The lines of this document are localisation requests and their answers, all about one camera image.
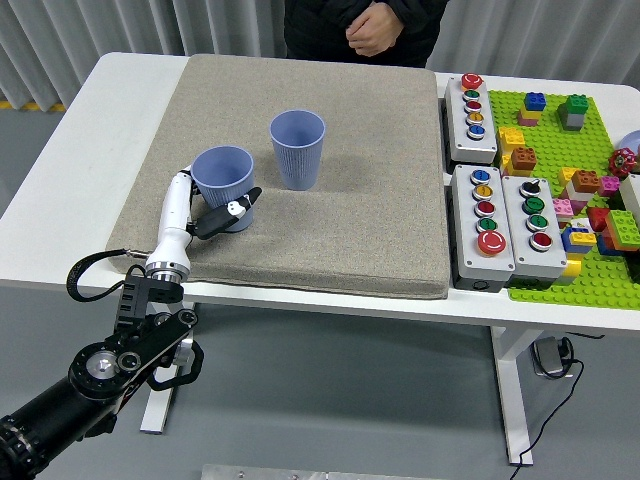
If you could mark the person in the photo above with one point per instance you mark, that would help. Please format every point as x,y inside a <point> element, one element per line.
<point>315,30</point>

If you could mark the white table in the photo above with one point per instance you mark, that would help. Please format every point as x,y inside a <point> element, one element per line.
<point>450,310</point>

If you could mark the yellow toy brick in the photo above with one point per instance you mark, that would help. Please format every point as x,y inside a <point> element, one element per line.
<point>570,270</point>
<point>510,139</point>

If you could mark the lavender plate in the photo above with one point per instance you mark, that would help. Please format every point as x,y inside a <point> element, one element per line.
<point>632,140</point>

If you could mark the blue yellow pink brick stack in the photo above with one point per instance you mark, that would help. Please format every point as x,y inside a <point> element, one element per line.
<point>532,107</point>

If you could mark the orange toy brick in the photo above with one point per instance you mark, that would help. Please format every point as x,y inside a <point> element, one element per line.
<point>522,160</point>
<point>586,181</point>

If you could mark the green orange brick stack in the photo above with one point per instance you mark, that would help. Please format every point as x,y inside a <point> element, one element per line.
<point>622,227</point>

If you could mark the grey five-button control box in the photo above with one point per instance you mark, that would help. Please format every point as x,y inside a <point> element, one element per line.
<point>480,262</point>
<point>467,145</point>

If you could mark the pink toy brick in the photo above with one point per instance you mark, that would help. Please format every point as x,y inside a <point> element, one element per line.
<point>609,186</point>
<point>562,207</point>

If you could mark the blue ribbed plastic cup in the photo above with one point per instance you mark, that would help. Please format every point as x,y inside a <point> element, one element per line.
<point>299,160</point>
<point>222,180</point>

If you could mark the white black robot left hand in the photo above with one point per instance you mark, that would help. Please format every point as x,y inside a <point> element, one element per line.
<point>172,220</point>

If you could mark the green studded baseplate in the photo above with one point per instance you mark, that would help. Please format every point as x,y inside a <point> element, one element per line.
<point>550,150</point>

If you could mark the red toy brick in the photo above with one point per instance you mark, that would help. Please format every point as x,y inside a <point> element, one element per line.
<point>597,219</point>

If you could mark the grey power adapter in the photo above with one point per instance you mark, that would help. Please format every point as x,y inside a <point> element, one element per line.
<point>549,357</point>

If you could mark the white box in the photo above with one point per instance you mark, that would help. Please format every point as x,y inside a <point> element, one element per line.
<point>632,195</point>

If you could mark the grey pleated curtain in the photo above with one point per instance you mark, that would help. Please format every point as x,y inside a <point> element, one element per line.
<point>150,25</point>

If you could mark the grey four-button control box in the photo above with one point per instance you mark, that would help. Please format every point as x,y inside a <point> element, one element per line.
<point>542,260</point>

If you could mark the grey-brown cushion mat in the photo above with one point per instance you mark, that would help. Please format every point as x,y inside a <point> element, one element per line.
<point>350,225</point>

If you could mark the green grey brick stack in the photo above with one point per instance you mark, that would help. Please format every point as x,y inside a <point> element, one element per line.
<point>575,112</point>

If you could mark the person's hand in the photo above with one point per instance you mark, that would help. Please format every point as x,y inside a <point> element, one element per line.
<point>372,32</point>

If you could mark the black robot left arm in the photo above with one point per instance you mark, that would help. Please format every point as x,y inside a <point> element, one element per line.
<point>100,370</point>

